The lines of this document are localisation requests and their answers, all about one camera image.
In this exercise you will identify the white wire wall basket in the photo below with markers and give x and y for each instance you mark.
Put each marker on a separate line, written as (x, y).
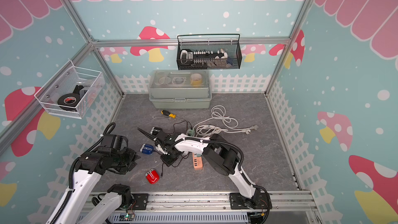
(72, 79)

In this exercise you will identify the black power strip in basket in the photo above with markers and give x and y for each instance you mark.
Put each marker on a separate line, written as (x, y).
(209, 58)

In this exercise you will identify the red blue electric shaver case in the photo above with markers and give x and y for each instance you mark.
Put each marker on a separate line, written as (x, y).
(152, 176)

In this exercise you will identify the yellow tape roll in box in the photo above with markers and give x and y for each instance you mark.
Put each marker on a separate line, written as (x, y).
(196, 79)

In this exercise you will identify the black wire mesh wall basket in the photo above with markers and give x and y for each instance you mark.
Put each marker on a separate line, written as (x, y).
(230, 43)

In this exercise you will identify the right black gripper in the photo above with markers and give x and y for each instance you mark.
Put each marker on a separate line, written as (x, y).
(167, 163)

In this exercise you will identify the yellow black screwdriver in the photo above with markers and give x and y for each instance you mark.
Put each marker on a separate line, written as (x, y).
(171, 115)

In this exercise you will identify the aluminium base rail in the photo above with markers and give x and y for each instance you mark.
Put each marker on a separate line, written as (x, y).
(209, 206)

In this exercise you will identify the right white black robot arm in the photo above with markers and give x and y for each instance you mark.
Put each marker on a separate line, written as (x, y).
(224, 157)

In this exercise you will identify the translucent green storage box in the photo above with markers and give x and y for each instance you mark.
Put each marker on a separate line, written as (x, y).
(173, 90)

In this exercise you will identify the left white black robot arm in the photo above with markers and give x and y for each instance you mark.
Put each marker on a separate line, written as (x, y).
(109, 154)

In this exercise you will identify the black electrical tape roll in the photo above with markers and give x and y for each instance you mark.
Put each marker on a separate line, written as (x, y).
(69, 102)

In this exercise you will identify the black silver electric shaver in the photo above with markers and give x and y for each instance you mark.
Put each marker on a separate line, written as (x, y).
(155, 131)

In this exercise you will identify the orange power strip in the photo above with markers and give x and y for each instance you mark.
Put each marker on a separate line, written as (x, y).
(197, 161)

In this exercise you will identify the green charger adapter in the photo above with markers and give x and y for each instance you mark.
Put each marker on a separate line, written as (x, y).
(190, 132)

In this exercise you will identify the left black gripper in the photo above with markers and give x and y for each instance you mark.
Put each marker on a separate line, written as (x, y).
(133, 156)

